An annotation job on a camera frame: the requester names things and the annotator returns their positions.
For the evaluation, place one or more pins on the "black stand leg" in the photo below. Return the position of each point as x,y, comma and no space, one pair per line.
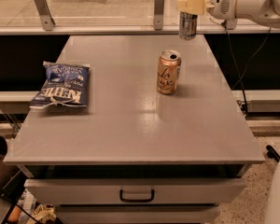
272,153

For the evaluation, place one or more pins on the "silver redbull can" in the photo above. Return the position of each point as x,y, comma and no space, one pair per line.
187,25

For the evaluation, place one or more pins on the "gold lacroix can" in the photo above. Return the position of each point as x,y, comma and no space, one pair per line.
169,65

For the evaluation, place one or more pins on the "left metal railing bracket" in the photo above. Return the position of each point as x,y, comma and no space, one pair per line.
46,19

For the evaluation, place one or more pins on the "snack bag on floor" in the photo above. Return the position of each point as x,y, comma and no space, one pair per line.
43,214

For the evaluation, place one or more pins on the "middle metal railing bracket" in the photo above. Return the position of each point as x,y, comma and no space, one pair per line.
158,14

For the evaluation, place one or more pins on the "right metal railing bracket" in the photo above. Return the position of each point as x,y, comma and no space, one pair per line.
230,24

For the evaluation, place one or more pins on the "metal railing bracket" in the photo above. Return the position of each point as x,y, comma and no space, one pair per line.
46,19
158,14
230,24

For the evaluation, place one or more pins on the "grey cabinet drawer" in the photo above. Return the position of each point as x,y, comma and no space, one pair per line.
106,191

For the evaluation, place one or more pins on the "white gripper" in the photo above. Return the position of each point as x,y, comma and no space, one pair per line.
221,5

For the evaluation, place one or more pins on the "lower grey drawer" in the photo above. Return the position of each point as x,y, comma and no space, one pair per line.
137,214

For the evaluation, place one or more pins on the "blue kettle chip bag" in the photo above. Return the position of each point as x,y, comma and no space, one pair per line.
66,84

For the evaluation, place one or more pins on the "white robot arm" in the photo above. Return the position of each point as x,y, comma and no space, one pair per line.
262,12

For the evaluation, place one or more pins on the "black drawer handle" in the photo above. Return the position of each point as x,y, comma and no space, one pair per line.
136,198

